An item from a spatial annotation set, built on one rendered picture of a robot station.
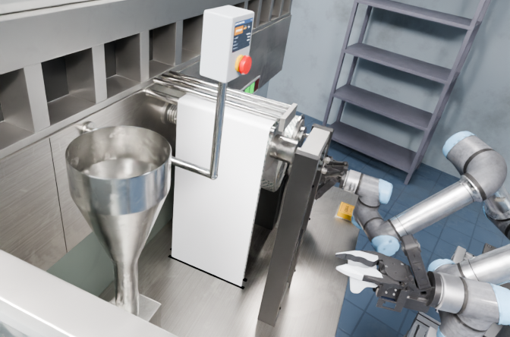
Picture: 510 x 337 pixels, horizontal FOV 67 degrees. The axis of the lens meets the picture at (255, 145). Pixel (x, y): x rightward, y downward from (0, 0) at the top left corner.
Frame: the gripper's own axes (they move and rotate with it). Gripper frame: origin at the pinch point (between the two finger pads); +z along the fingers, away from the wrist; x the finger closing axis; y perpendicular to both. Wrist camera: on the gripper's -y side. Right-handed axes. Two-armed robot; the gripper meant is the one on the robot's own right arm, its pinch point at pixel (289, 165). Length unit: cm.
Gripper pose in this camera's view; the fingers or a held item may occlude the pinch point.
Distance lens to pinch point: 138.2
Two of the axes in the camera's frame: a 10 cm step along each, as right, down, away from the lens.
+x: -3.7, 4.3, -8.3
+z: -9.2, -3.0, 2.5
